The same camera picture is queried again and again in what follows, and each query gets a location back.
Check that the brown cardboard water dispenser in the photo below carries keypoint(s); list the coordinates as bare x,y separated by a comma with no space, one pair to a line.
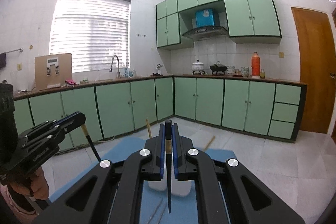
52,71

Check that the orange thermos bottle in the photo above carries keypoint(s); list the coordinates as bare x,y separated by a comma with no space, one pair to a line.
255,65

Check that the blue table mat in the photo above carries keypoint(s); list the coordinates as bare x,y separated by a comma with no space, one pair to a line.
183,201

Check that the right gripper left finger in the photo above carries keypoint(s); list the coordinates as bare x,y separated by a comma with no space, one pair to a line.
112,193

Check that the right bamboo chopstick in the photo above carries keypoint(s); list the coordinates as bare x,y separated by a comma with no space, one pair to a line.
209,144

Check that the green lower kitchen cabinets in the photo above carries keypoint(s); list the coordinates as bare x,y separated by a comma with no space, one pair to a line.
271,109

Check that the green upper kitchen cabinets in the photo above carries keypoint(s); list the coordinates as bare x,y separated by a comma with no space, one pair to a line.
247,21

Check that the white cooking pot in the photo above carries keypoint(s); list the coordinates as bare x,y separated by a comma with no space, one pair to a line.
198,68

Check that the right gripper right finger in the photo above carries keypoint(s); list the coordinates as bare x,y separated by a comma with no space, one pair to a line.
226,191

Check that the blue box above hood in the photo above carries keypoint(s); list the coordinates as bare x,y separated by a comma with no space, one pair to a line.
207,17

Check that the bamboo chopstick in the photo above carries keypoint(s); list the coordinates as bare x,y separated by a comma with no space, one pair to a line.
148,128
209,144

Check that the person's left hand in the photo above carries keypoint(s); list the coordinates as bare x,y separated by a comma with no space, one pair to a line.
38,187

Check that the left wooden door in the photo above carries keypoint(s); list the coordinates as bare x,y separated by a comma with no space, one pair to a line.
317,68

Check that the green kitchen cabinets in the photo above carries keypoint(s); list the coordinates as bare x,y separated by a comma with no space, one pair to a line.
271,109
247,21

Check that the left bamboo chopstick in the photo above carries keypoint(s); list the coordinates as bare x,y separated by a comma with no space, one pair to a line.
148,128

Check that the black wok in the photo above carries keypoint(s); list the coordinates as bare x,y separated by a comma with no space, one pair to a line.
218,68

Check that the white window blinds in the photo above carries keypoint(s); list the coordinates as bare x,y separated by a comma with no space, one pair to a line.
95,32

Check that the black range hood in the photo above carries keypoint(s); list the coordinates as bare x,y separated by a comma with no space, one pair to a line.
206,32

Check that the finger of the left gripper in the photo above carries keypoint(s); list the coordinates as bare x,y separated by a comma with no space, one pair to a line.
70,122

